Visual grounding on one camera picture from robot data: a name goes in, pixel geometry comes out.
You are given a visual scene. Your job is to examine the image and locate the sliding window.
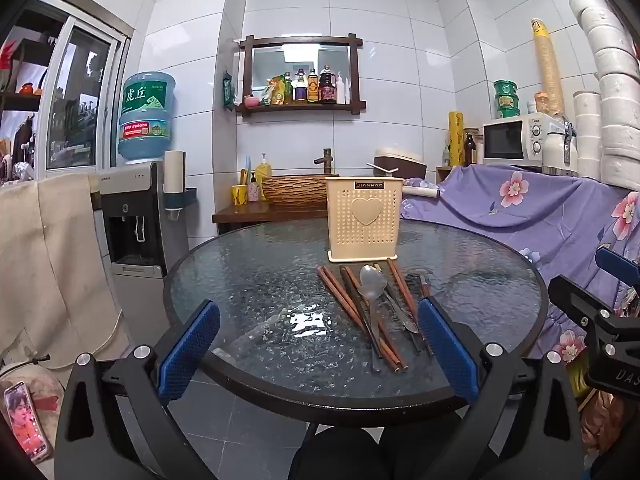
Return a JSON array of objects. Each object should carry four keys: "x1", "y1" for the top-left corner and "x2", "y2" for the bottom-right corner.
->
[{"x1": 37, "y1": 15, "x2": 133, "y2": 171}]

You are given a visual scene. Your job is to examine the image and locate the beige perforated utensil holder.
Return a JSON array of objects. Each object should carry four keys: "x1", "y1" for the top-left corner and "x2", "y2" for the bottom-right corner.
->
[{"x1": 324, "y1": 176, "x2": 404, "y2": 264}]

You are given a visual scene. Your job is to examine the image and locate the grey water dispenser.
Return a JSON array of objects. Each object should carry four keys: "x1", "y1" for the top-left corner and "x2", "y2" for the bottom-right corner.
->
[{"x1": 98, "y1": 161, "x2": 190, "y2": 278}]

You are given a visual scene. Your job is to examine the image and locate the tall stack of white bowls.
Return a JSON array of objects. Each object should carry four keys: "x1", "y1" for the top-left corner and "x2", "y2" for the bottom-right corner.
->
[{"x1": 570, "y1": 0, "x2": 640, "y2": 181}]

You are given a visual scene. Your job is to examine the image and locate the wooden framed mirror shelf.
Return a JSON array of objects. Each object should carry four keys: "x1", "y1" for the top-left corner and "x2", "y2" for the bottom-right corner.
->
[{"x1": 235, "y1": 35, "x2": 367, "y2": 117}]

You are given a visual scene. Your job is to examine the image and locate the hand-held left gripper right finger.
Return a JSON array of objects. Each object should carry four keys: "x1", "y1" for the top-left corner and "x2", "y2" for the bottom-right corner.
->
[{"x1": 417, "y1": 296, "x2": 586, "y2": 480}]

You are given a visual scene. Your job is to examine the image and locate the dark sauce bottle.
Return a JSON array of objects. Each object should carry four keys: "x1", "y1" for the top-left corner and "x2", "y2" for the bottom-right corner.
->
[{"x1": 319, "y1": 65, "x2": 337, "y2": 105}]

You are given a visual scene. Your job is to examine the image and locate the person's dark trousered leg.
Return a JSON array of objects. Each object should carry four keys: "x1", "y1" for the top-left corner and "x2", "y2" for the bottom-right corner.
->
[{"x1": 290, "y1": 422, "x2": 396, "y2": 480}]

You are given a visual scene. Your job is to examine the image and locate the white microwave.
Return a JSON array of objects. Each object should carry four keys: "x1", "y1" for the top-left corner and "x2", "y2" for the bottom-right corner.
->
[{"x1": 481, "y1": 113, "x2": 556, "y2": 167}]

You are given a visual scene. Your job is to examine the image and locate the wooden counter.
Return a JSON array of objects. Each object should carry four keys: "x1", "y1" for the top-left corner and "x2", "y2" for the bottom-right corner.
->
[{"x1": 212, "y1": 202, "x2": 331, "y2": 233}]

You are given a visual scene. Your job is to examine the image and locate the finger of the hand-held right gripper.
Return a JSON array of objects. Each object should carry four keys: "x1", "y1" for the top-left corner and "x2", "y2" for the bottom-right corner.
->
[
  {"x1": 594, "y1": 246, "x2": 640, "y2": 288},
  {"x1": 547, "y1": 274, "x2": 626, "y2": 346}
]

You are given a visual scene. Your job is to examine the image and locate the white cup dispenser tube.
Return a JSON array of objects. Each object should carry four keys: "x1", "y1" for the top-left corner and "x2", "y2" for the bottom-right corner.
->
[{"x1": 163, "y1": 150, "x2": 198, "y2": 211}]

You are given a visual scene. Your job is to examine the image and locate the wooden wash basin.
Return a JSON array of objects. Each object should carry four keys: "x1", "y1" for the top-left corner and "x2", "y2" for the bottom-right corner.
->
[{"x1": 261, "y1": 175, "x2": 328, "y2": 207}]

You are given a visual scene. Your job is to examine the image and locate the beige cloth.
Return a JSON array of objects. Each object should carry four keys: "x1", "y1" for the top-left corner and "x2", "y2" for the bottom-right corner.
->
[{"x1": 0, "y1": 175, "x2": 126, "y2": 366}]

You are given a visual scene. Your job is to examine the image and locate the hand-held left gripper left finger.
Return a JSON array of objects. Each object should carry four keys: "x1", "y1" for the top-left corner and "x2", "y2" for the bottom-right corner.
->
[{"x1": 54, "y1": 300, "x2": 221, "y2": 480}]

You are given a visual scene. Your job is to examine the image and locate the blue water jug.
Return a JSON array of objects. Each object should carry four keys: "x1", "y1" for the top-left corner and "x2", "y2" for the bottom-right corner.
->
[{"x1": 117, "y1": 71, "x2": 177, "y2": 165}]

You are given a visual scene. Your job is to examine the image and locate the smartphone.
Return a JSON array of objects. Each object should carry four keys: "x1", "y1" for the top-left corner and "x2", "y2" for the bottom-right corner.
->
[{"x1": 4, "y1": 381, "x2": 51, "y2": 462}]

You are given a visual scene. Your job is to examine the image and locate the yellow wrapped roll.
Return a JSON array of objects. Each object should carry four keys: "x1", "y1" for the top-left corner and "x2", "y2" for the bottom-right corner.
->
[{"x1": 448, "y1": 111, "x2": 466, "y2": 167}]

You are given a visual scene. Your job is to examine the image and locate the stack of tan paper cups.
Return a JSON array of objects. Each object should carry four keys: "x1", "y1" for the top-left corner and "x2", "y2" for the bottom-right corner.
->
[{"x1": 531, "y1": 18, "x2": 566, "y2": 117}]

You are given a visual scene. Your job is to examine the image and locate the metal spoon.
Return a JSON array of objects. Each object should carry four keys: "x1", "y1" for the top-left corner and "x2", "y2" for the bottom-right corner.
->
[
  {"x1": 359, "y1": 264, "x2": 389, "y2": 375},
  {"x1": 375, "y1": 264, "x2": 421, "y2": 335}
]

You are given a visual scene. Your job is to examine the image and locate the purple floral cloth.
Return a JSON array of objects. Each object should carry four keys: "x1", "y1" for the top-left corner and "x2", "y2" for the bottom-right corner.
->
[{"x1": 400, "y1": 162, "x2": 640, "y2": 361}]

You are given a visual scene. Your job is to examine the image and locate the white electric kettle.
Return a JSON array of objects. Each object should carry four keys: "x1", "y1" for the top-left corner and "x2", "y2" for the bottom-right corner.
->
[{"x1": 542, "y1": 117, "x2": 578, "y2": 177}]

